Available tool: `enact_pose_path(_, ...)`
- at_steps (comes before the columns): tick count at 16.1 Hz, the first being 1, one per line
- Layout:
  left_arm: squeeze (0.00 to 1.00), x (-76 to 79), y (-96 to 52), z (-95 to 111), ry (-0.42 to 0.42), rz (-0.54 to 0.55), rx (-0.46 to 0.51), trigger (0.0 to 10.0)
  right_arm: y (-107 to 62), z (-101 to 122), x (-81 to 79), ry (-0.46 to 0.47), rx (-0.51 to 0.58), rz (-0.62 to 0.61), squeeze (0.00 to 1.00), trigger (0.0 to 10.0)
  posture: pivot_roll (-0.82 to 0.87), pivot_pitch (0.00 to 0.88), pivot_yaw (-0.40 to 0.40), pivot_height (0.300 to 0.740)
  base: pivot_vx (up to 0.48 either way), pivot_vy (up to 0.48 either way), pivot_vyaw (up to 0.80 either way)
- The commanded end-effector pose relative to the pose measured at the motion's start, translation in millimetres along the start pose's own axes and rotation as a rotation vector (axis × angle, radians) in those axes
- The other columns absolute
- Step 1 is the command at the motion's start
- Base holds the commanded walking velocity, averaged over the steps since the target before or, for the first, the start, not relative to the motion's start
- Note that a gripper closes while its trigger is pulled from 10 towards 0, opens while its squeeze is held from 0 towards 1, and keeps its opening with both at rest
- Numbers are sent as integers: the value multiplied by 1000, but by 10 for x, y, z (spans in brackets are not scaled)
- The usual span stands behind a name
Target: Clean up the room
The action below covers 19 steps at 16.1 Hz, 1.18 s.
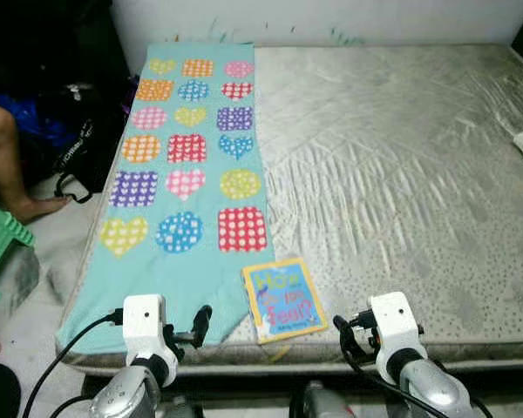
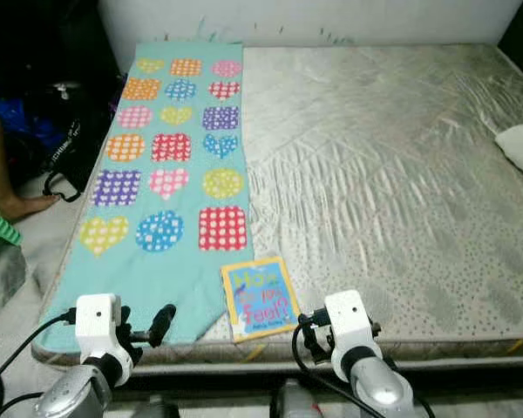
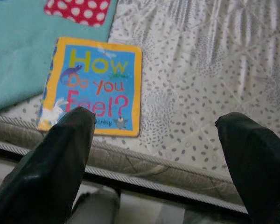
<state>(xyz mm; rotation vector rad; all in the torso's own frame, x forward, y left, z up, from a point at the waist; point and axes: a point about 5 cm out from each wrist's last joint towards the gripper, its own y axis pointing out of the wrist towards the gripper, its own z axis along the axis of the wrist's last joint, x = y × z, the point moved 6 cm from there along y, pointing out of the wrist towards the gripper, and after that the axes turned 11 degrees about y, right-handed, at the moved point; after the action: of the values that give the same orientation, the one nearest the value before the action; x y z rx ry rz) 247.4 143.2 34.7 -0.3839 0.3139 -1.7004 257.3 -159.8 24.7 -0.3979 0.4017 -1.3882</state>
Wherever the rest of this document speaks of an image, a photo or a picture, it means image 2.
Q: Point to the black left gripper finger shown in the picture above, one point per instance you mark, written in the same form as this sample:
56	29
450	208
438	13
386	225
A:
162	324

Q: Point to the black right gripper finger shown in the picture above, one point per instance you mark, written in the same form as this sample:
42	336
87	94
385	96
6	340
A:
302	331

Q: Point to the turquoise blanket with colourful shapes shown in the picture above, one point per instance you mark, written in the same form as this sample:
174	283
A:
183	279

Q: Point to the yellow-edged blue children's book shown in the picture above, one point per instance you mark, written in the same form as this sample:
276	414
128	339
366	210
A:
260	300

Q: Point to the grey right robot leg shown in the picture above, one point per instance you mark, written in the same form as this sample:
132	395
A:
301	402

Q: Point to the grey robot leg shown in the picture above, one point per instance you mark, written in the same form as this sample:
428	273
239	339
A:
157	409
301	402

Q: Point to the grey left robot leg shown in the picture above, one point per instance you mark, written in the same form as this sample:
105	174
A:
157	409

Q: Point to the grey quilted spotted mattress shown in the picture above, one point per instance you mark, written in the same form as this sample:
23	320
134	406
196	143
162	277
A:
383	174

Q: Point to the black bag with white print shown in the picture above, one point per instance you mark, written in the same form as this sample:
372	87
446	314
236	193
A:
78	144

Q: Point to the seated person in black shorts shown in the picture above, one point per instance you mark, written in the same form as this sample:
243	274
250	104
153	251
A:
4	165

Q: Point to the blue bag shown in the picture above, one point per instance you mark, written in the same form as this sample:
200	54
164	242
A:
26	117

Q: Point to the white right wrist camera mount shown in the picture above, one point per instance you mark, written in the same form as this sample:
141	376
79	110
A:
347	315

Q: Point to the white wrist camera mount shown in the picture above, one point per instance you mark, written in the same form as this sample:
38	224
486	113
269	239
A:
347	315
98	322

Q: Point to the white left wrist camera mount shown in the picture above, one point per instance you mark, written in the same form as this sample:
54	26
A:
98	322

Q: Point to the black bed frame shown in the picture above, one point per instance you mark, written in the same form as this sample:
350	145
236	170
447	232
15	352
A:
253	383

